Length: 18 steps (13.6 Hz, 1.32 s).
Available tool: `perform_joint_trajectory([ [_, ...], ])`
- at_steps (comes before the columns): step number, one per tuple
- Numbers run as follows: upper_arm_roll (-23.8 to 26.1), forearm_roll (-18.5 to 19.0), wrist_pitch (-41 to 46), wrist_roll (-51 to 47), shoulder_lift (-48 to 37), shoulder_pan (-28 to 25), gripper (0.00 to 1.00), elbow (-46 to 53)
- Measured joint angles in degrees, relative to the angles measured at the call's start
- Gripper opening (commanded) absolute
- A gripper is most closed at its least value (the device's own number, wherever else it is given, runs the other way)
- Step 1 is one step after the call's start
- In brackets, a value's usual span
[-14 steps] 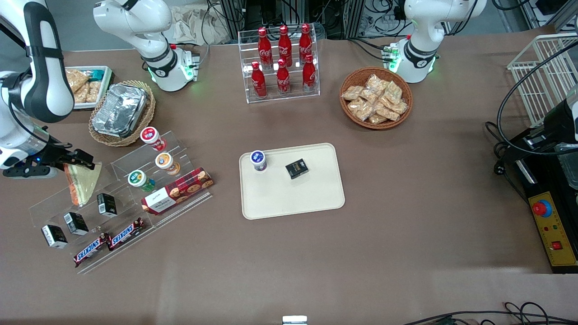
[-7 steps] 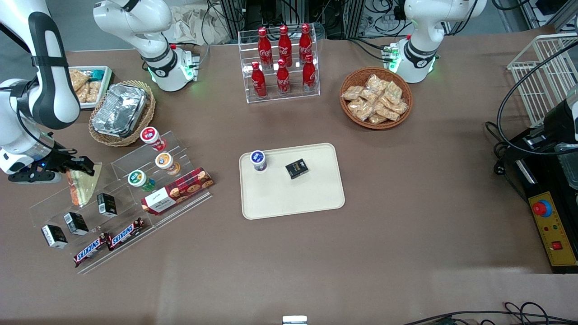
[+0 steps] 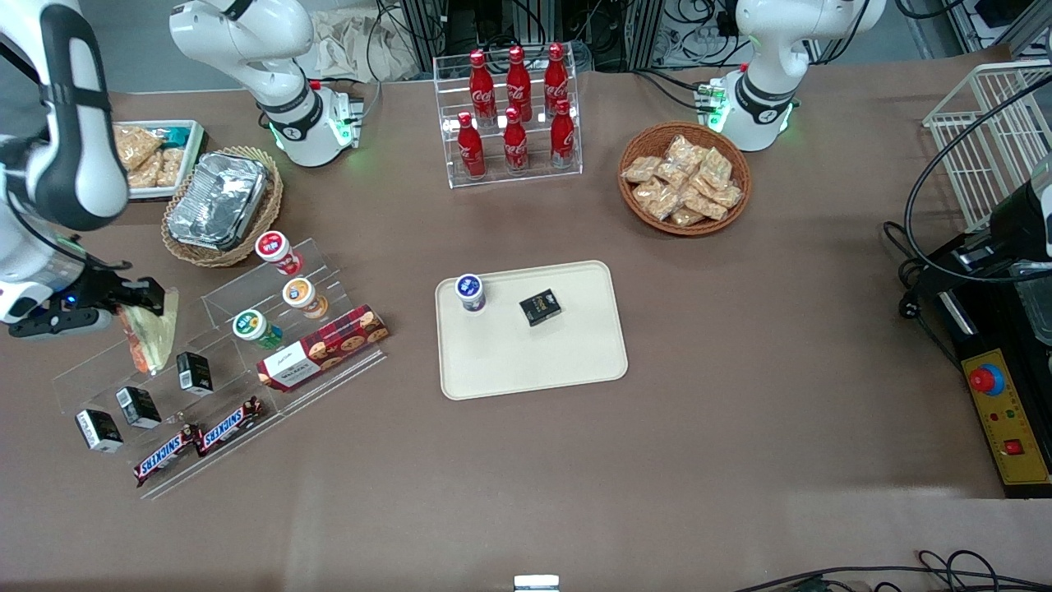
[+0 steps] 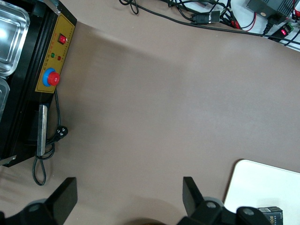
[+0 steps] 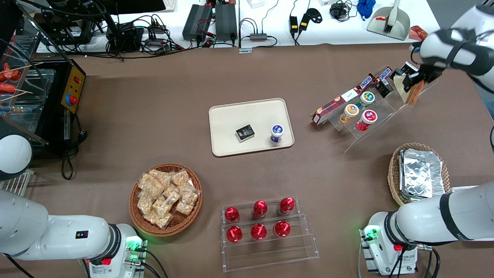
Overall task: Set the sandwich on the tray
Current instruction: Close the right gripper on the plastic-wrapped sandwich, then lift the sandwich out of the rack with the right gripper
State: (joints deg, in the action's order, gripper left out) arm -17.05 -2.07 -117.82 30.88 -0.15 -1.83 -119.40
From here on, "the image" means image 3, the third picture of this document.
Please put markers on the red cola bottle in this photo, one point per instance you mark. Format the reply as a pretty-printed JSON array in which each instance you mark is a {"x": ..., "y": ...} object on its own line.
[
  {"x": 470, "y": 150},
  {"x": 555, "y": 76},
  {"x": 515, "y": 144},
  {"x": 482, "y": 82},
  {"x": 563, "y": 136},
  {"x": 518, "y": 78}
]

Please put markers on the silver foil container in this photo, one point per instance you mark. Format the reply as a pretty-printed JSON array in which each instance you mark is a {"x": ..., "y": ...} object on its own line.
[{"x": 218, "y": 201}]

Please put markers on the clear wrapped snack packet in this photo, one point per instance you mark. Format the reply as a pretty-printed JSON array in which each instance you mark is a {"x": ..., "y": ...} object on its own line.
[
  {"x": 686, "y": 218},
  {"x": 146, "y": 174},
  {"x": 705, "y": 204},
  {"x": 657, "y": 200},
  {"x": 684, "y": 150},
  {"x": 672, "y": 174},
  {"x": 138, "y": 144},
  {"x": 641, "y": 168},
  {"x": 170, "y": 167},
  {"x": 728, "y": 196},
  {"x": 717, "y": 167}
]

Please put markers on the clear plastic container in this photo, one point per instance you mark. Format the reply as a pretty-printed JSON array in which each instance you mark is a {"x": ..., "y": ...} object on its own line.
[{"x": 1035, "y": 300}]

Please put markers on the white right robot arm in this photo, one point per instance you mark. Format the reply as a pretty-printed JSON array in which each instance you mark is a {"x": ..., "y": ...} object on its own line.
[{"x": 74, "y": 164}]

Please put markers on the teal snack packet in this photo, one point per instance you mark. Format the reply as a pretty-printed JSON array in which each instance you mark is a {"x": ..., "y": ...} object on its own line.
[{"x": 174, "y": 133}]

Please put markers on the red lid yogurt cup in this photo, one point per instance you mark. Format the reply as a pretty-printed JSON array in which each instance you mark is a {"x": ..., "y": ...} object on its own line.
[{"x": 275, "y": 247}]

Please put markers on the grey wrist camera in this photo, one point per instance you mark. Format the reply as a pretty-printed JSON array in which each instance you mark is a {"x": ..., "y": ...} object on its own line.
[{"x": 57, "y": 322}]

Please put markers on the blue lid yogurt cup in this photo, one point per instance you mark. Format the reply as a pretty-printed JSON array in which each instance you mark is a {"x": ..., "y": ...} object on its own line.
[{"x": 470, "y": 292}]

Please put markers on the black box white label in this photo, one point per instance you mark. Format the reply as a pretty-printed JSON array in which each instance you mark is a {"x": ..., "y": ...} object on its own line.
[
  {"x": 138, "y": 407},
  {"x": 99, "y": 430},
  {"x": 195, "y": 372}
]

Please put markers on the beige plastic tray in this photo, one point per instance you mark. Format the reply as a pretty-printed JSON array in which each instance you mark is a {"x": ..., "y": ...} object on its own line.
[{"x": 534, "y": 362}]

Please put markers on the oval wicker basket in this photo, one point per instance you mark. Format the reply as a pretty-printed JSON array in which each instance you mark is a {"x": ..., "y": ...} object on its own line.
[{"x": 187, "y": 251}]

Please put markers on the green lid yogurt cup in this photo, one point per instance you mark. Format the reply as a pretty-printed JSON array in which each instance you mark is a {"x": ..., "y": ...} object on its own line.
[{"x": 251, "y": 326}]

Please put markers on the red tartan shortbread box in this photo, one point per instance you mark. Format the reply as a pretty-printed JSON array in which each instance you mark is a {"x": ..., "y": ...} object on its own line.
[{"x": 329, "y": 345}]

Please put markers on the snickers chocolate bar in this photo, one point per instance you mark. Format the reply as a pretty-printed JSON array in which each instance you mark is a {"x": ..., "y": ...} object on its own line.
[
  {"x": 168, "y": 456},
  {"x": 230, "y": 425}
]

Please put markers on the metal equipment rack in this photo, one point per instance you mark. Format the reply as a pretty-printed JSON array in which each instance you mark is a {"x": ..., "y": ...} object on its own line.
[{"x": 427, "y": 25}]

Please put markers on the clear acrylic stepped stand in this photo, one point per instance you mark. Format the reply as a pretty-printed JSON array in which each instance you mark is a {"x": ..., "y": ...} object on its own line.
[
  {"x": 90, "y": 382},
  {"x": 329, "y": 271}
]

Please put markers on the beige crumpled cloth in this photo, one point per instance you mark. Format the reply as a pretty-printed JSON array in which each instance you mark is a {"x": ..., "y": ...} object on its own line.
[{"x": 345, "y": 45}]

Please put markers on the clear acrylic bottle rack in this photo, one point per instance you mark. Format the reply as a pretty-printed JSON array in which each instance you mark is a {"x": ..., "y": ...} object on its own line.
[{"x": 493, "y": 177}]

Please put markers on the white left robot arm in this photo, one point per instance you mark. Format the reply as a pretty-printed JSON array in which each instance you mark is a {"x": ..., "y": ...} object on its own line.
[{"x": 772, "y": 49}]

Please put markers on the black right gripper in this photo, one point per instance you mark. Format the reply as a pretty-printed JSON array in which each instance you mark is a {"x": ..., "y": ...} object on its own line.
[{"x": 111, "y": 293}]

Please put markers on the white teal rectangular bin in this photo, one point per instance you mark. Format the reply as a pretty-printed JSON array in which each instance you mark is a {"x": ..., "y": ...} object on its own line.
[{"x": 196, "y": 144}]

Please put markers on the triangle sandwich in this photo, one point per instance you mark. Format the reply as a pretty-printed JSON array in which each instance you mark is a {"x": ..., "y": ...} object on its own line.
[{"x": 156, "y": 345}]

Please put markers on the black yellow emergency stop box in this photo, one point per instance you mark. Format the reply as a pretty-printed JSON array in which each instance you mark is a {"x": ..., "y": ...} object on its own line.
[{"x": 1007, "y": 427}]

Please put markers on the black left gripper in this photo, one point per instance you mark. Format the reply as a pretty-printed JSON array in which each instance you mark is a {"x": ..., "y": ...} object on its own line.
[{"x": 953, "y": 262}]

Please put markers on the round wicker basket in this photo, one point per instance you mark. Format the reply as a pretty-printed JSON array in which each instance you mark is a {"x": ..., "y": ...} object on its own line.
[{"x": 637, "y": 141}]

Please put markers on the black box gold print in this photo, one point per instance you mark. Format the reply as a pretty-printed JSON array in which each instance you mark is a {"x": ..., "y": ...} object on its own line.
[{"x": 540, "y": 307}]

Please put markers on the orange lid yogurt cup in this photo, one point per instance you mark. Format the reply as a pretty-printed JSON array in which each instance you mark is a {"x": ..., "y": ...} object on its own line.
[{"x": 301, "y": 294}]

